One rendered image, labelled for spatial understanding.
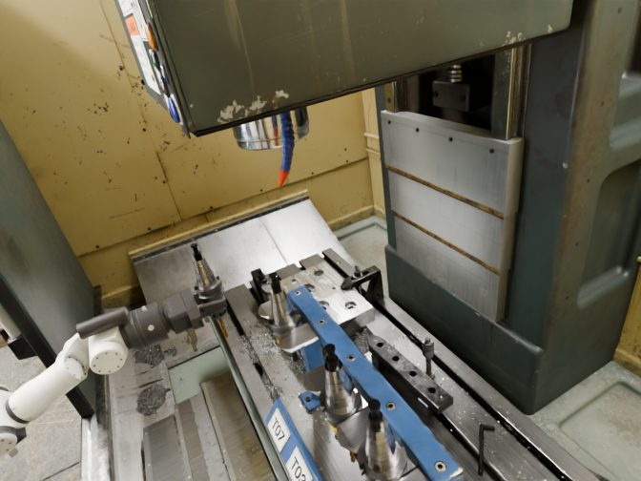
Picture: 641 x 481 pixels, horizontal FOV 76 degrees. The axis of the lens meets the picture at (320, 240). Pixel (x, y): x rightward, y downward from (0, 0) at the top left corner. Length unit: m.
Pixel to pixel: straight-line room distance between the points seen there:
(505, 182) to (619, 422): 0.82
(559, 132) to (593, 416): 0.88
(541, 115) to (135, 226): 1.60
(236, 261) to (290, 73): 1.45
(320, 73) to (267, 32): 0.08
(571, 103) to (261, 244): 1.42
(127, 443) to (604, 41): 1.55
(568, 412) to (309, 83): 1.20
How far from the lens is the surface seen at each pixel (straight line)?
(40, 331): 1.30
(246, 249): 1.96
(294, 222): 2.05
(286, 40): 0.55
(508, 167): 0.99
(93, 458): 1.37
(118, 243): 2.01
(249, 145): 0.85
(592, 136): 0.98
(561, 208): 1.00
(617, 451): 1.47
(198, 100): 0.52
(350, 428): 0.64
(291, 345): 0.77
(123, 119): 1.86
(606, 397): 1.58
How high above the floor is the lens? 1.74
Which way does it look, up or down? 30 degrees down
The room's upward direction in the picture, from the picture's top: 11 degrees counter-clockwise
